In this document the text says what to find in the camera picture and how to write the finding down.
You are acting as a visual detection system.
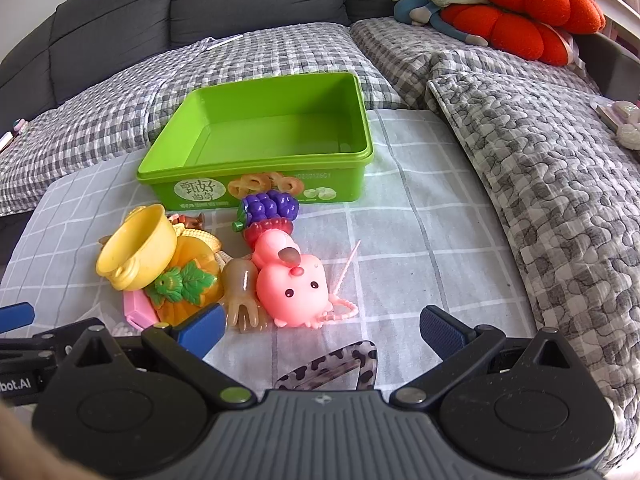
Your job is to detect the yellow toy pot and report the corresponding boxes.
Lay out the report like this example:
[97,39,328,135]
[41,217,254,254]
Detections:
[96,204,177,292]

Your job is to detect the green plastic cookie box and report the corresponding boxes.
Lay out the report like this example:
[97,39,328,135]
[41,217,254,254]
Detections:
[137,73,374,210]

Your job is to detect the pink plastic piece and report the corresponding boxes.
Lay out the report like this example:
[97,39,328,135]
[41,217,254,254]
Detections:
[122,290,160,330]

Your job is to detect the small brown reindeer toy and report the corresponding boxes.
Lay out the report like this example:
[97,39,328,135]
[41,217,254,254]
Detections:
[168,214,205,230]

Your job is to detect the grey checked quilt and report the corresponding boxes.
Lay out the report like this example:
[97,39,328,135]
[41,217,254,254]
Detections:
[0,15,501,219]

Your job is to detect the brown rubber hand toy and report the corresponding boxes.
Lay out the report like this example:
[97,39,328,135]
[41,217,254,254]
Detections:
[220,258,270,333]

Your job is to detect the white plush toy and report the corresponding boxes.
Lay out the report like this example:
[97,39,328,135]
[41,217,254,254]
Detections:
[593,101,640,152]

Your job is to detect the orange toy pumpkin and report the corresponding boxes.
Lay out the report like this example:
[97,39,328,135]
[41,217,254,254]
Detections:
[144,236,224,326]

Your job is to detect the orange flower cushion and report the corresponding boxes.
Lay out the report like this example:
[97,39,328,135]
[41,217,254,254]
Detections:
[440,0,605,66]

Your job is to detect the light grey grid sheet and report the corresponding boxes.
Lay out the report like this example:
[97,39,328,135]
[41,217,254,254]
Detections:
[1,110,535,391]

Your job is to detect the white bookshelf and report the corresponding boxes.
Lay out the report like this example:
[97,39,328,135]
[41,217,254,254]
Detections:
[594,0,639,56]

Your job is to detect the dark grey sofa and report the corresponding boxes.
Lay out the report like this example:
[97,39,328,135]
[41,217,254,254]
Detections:
[0,0,640,126]

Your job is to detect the purple toy grapes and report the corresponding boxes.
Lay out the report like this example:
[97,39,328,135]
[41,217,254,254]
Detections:
[232,190,299,232]

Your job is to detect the leopard print hair clip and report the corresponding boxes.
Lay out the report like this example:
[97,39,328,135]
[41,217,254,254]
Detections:
[273,340,378,391]

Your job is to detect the pink rubber pig toy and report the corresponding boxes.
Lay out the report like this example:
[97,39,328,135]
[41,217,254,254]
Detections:
[252,230,332,328]

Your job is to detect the red toy strawberry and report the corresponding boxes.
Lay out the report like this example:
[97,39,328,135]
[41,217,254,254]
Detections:
[243,217,293,249]

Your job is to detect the grey pebble pattern blanket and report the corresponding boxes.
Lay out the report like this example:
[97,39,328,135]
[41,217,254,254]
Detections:
[426,51,639,471]

